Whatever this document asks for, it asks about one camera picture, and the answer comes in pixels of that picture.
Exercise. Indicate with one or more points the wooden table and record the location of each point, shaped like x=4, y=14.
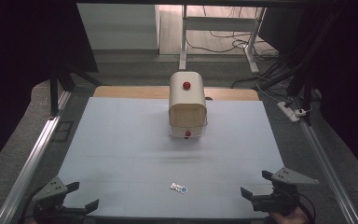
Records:
x=130, y=92

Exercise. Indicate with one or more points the white panel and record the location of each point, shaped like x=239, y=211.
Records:
x=118, y=26

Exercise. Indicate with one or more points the dark curtain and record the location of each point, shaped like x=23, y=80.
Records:
x=348, y=77
x=18, y=62

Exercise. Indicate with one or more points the white power strip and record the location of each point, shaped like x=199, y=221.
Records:
x=287, y=111

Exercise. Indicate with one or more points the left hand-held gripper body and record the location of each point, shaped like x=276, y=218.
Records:
x=50, y=189

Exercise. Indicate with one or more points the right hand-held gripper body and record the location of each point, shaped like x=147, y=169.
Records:
x=281, y=194

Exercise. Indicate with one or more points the white desk frame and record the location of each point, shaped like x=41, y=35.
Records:
x=217, y=23

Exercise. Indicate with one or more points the person's right hand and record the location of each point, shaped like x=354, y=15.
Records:
x=289, y=217

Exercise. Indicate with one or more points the aluminium rail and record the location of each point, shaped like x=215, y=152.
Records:
x=31, y=158
x=329, y=171

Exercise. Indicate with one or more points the black metal stand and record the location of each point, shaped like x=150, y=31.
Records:
x=56, y=90
x=307, y=90

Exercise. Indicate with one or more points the pale blue table mat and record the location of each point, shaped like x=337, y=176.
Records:
x=136, y=155

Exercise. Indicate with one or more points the white box with red knobs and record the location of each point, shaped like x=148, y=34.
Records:
x=187, y=104

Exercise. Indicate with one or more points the small white and blue packet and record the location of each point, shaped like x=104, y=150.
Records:
x=178, y=188

